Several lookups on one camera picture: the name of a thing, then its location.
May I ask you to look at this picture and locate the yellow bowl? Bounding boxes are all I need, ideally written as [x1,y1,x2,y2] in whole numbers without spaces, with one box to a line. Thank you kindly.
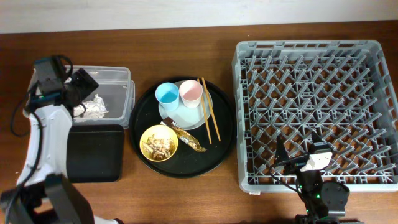
[139,124,178,162]

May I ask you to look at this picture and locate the gold brown snack wrapper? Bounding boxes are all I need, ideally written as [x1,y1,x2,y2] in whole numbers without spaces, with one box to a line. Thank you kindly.
[160,117,207,152]

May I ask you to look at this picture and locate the grey round plate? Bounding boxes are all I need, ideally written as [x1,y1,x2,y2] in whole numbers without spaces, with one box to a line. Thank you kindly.
[158,80,213,130]

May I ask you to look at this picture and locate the grey dishwasher rack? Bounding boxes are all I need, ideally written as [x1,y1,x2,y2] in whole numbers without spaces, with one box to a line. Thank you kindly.
[232,40,397,194]

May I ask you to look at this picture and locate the round black serving tray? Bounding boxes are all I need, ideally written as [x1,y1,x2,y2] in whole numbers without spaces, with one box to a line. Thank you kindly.
[129,81,236,178]

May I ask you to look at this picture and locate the pink cup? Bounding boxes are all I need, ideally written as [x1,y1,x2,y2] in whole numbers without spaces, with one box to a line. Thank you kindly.
[179,80,203,108]

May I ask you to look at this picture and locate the light blue cup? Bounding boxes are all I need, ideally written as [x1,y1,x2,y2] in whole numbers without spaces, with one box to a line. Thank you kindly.
[155,82,179,111]

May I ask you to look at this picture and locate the wooden chopstick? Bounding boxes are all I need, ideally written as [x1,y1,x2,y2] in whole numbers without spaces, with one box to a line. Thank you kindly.
[197,78,212,144]
[201,77,221,142]

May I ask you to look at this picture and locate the clear plastic waste bin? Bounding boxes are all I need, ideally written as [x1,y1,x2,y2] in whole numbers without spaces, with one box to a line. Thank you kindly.
[73,65,135,129]

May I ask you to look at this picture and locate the black rectangular tray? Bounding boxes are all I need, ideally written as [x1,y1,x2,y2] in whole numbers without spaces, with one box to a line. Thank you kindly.
[66,124,125,183]

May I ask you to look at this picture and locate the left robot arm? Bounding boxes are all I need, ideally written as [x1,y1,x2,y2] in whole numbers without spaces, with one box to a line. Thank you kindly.
[1,55,121,223]

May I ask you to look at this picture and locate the white tissue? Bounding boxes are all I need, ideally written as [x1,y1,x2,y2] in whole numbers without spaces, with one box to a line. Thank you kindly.
[73,94,108,118]

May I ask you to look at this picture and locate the food scraps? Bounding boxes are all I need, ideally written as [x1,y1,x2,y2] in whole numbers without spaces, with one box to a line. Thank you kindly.
[141,134,175,161]

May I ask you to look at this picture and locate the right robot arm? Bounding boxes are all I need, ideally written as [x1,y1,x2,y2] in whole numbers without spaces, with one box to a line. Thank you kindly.
[273,132,350,224]

